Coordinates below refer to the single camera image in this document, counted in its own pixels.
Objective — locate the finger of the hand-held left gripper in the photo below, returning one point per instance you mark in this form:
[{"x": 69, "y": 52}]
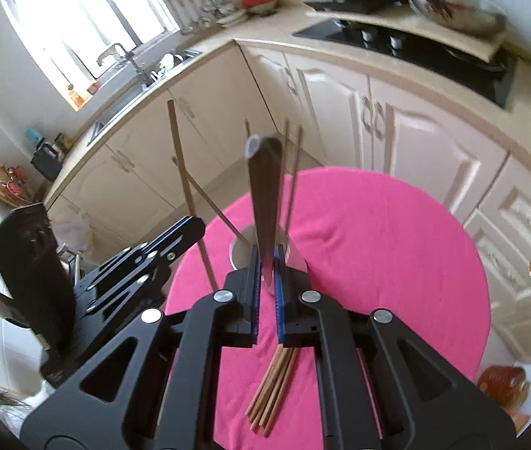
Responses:
[
  {"x": 125, "y": 286},
  {"x": 176, "y": 236}
]

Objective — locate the white plastic bag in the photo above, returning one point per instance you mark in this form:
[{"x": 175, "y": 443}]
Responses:
[{"x": 72, "y": 234}]

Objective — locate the black induction cooker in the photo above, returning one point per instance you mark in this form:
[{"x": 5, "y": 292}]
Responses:
[{"x": 354, "y": 4}]

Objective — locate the small yellow labelled bottle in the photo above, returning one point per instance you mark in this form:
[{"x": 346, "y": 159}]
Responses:
[{"x": 63, "y": 144}]

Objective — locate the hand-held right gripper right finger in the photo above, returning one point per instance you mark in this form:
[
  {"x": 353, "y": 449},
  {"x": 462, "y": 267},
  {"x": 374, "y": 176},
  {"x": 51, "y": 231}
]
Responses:
[{"x": 280, "y": 309}]

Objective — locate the red food container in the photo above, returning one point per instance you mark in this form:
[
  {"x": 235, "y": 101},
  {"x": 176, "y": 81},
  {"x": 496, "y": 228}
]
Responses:
[{"x": 258, "y": 1}]

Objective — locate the row of hanging metal utensils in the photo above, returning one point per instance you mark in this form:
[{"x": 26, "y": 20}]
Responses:
[{"x": 190, "y": 9}]

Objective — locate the black glass gas hob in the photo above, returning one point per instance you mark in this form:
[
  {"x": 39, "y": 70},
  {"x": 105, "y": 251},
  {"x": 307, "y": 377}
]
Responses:
[{"x": 434, "y": 61}]

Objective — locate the steel wok with lid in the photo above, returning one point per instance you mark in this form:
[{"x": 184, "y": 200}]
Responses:
[{"x": 462, "y": 14}]

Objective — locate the grey rag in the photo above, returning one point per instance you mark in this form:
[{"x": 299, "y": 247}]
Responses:
[{"x": 105, "y": 54}]

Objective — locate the teal box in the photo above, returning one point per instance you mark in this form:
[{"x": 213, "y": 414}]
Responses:
[{"x": 34, "y": 135}]

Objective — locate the kitchen window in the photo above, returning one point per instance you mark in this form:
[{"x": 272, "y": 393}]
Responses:
[{"x": 82, "y": 9}]

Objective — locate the small red jar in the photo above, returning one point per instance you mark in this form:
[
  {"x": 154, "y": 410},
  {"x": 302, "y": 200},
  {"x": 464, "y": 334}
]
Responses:
[{"x": 93, "y": 88}]

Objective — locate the steel frame rack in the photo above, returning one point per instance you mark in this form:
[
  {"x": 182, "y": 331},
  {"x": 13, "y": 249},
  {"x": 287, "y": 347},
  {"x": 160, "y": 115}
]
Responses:
[{"x": 71, "y": 262}]

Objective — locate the orange bottle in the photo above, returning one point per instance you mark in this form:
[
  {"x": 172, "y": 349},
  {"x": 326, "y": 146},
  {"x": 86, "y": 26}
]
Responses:
[{"x": 77, "y": 98}]

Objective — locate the stack of white dishes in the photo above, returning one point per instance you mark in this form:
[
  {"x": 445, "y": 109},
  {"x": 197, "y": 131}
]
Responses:
[{"x": 232, "y": 15}]

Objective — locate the white cup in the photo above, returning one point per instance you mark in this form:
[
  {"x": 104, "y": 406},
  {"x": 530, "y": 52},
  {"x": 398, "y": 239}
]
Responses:
[{"x": 239, "y": 253}]

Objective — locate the amber plastic jug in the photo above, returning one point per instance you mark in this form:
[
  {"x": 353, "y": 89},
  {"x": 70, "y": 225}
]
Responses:
[{"x": 502, "y": 384}]

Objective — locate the steel kitchen sink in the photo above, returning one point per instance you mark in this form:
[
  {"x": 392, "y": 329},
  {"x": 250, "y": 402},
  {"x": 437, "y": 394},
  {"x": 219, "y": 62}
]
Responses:
[{"x": 125, "y": 98}]

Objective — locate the cream board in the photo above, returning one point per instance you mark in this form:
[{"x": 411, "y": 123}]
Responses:
[{"x": 434, "y": 37}]

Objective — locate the red utensil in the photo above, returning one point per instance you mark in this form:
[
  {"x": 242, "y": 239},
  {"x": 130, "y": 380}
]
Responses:
[{"x": 17, "y": 183}]

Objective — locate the pile of wooden chopsticks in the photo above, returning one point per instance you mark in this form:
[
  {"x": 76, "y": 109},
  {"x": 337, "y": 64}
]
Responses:
[{"x": 270, "y": 384}]

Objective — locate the wooden chopstick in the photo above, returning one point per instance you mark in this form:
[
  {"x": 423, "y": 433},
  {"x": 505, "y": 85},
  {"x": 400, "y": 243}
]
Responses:
[
  {"x": 265, "y": 206},
  {"x": 179, "y": 140},
  {"x": 296, "y": 168},
  {"x": 247, "y": 130},
  {"x": 219, "y": 211},
  {"x": 286, "y": 159}
]

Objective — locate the black electric kettle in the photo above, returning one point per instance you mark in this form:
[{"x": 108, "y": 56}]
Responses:
[{"x": 45, "y": 164}]

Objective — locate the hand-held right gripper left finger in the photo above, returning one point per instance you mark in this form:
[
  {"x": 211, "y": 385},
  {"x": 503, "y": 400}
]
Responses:
[{"x": 256, "y": 309}]

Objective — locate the pink tablecloth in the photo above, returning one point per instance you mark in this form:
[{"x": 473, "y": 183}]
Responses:
[{"x": 378, "y": 267}]

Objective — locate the metal sink faucet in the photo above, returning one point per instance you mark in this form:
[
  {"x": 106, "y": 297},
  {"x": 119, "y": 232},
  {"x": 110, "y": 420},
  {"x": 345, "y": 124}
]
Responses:
[{"x": 139, "y": 68}]

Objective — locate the white plate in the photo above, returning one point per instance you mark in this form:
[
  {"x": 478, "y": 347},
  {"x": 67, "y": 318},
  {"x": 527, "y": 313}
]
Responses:
[{"x": 166, "y": 62}]

